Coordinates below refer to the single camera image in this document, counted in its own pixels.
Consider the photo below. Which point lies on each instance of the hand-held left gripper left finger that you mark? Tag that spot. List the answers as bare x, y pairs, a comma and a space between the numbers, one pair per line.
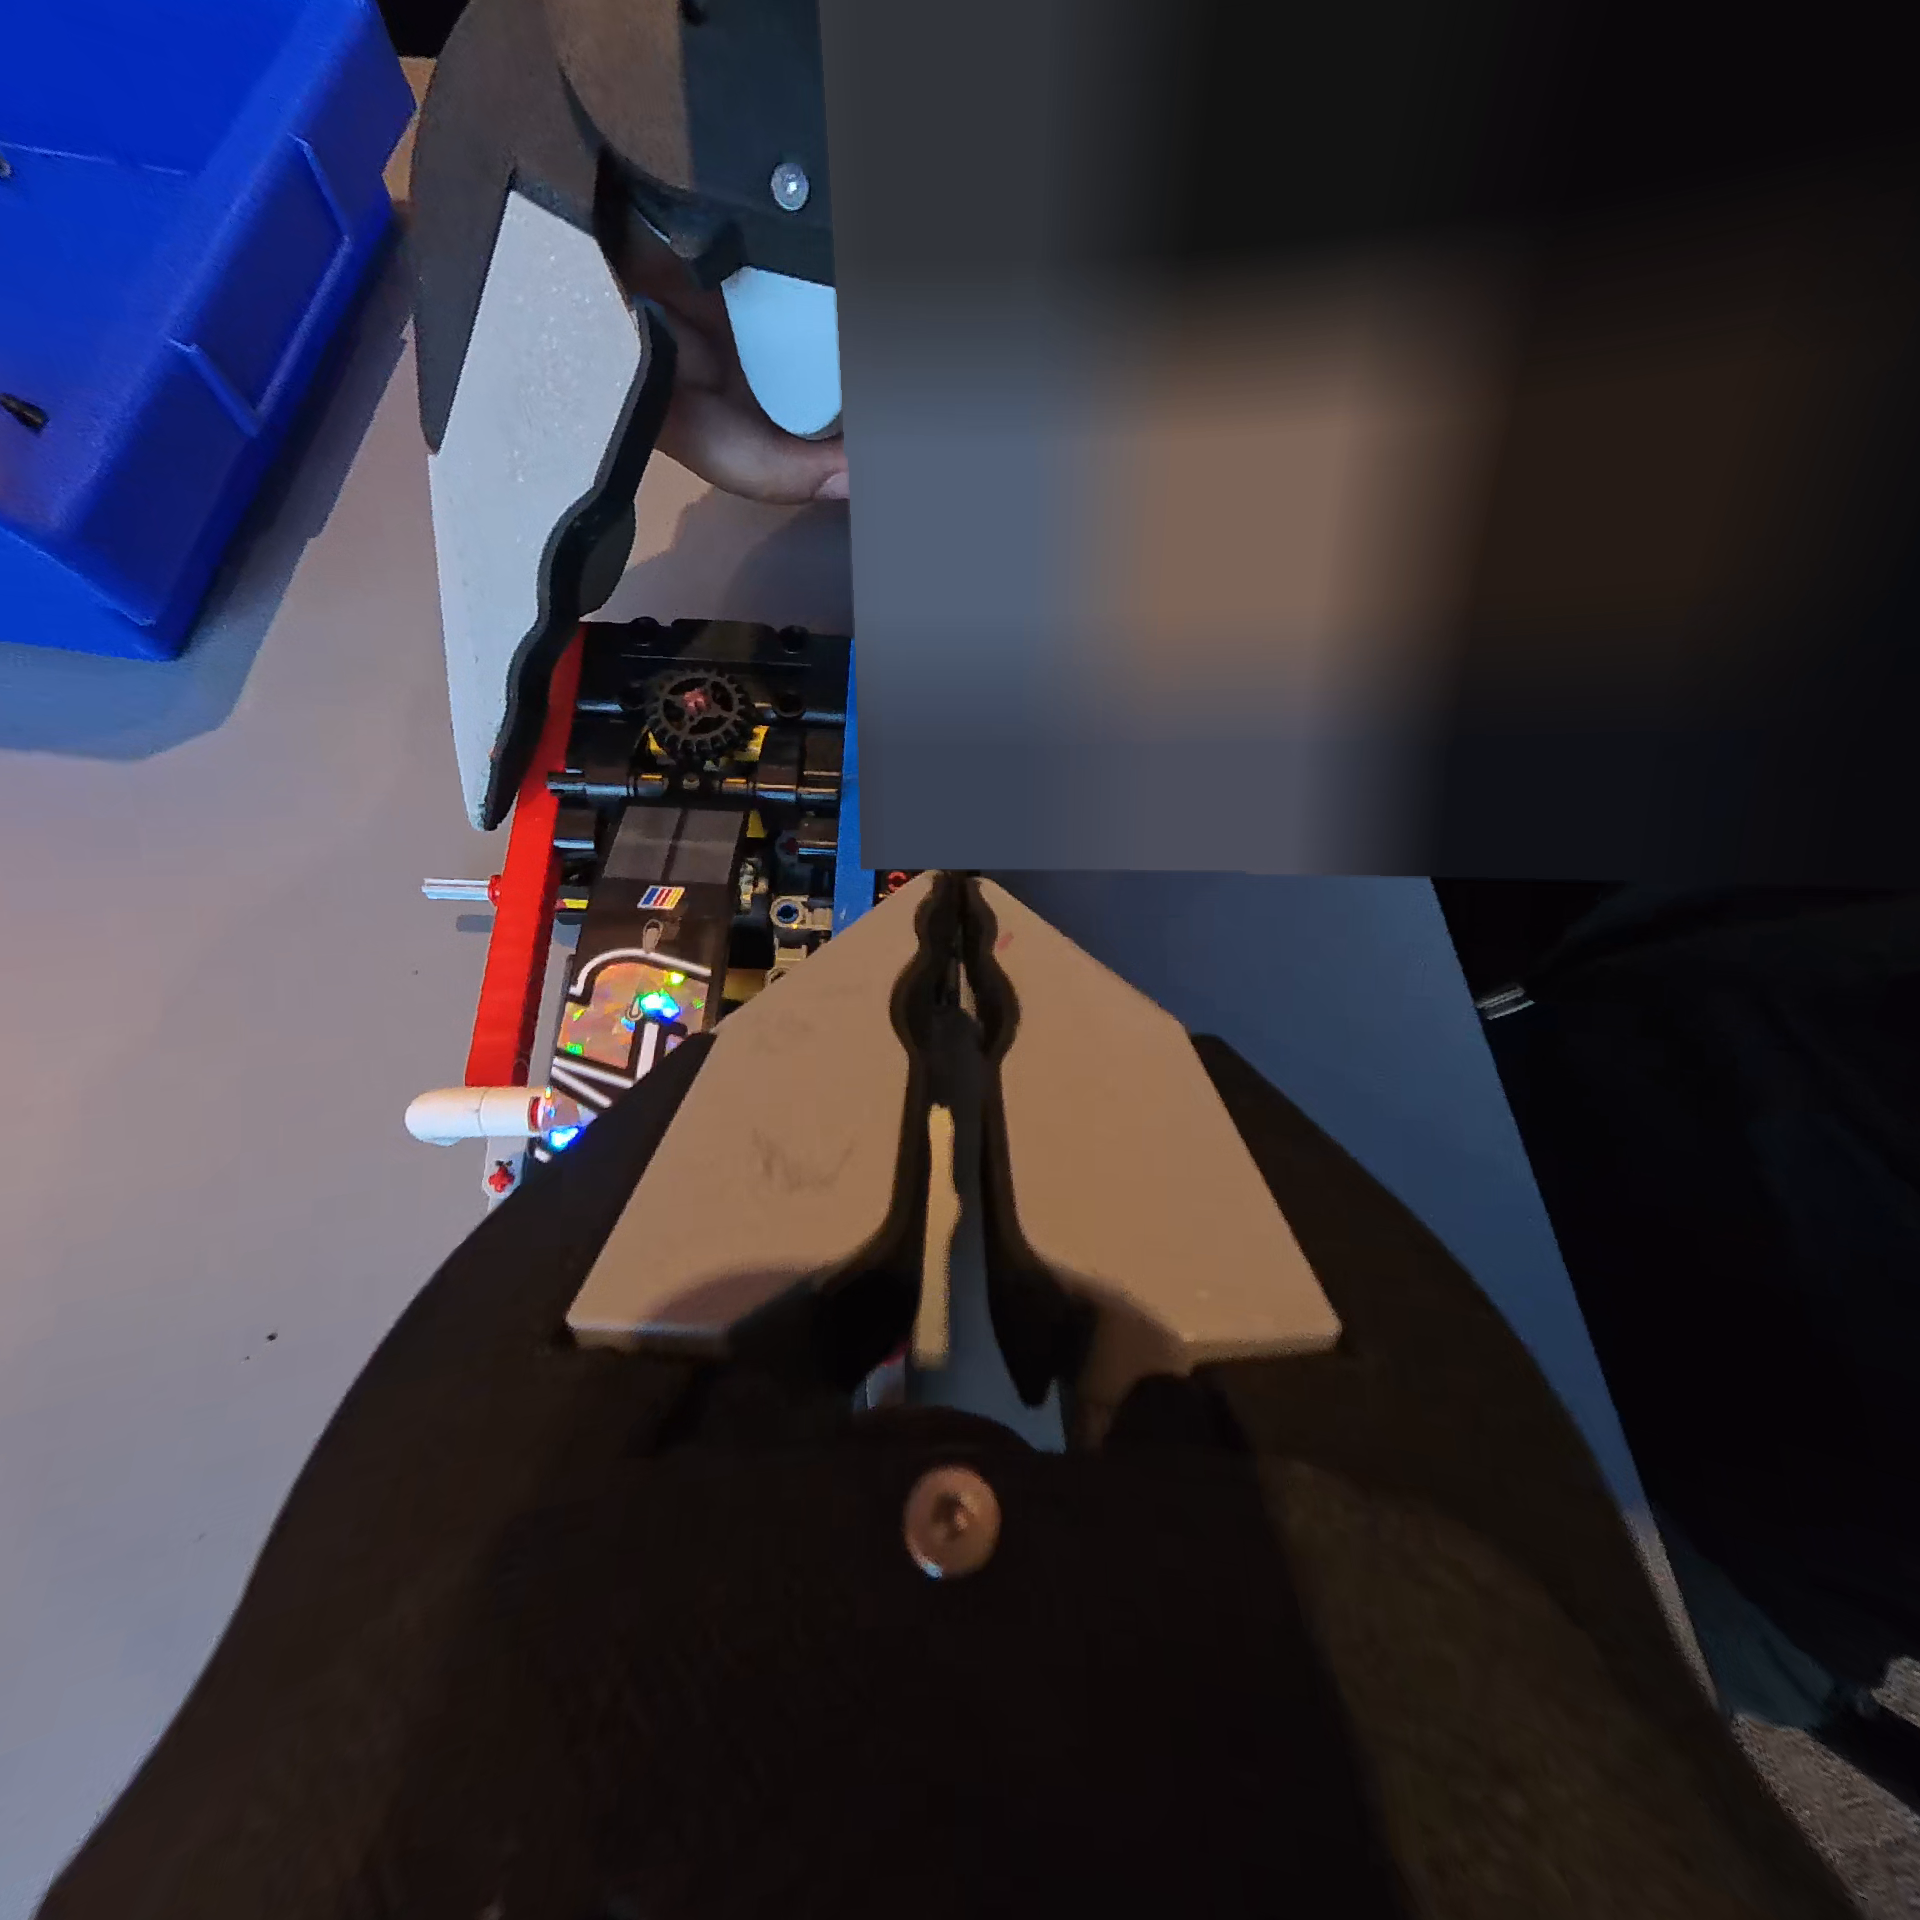
764, 1171

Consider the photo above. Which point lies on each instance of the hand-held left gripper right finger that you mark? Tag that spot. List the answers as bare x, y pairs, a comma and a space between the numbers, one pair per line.
1154, 1171

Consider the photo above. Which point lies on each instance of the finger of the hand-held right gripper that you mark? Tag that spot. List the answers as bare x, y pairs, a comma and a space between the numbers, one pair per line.
523, 452

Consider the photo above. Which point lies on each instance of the toy brick car chassis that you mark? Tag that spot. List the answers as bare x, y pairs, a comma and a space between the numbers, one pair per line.
674, 901

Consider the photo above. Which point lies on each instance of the person's right hand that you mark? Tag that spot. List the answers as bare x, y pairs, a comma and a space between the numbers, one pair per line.
749, 452

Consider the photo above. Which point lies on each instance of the blue storage bin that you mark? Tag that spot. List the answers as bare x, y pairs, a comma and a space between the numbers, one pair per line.
165, 301

